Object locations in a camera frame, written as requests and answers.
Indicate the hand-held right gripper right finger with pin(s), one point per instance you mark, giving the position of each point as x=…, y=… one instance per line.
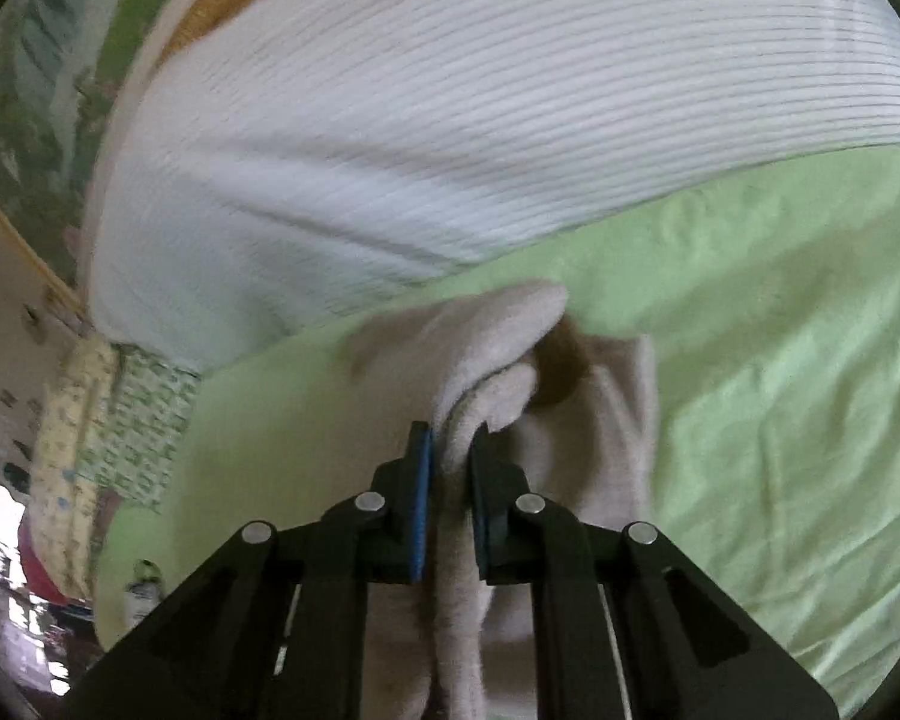
x=484, y=525

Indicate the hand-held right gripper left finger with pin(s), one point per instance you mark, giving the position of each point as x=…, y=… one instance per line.
x=420, y=510

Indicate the beige knit sweater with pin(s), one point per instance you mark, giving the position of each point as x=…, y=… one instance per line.
x=495, y=345

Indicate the green checkered pillow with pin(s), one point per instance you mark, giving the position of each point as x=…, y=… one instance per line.
x=139, y=427

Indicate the light green bed sheet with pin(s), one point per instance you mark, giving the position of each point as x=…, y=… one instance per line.
x=780, y=390

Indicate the yellow printed pillow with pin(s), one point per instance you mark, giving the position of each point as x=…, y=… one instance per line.
x=67, y=450

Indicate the red object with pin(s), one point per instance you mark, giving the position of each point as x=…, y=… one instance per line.
x=37, y=570

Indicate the white striped quilt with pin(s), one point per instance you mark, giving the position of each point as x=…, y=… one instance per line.
x=457, y=112

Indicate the gold framed floral painting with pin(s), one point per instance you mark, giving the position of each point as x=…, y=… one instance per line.
x=37, y=127

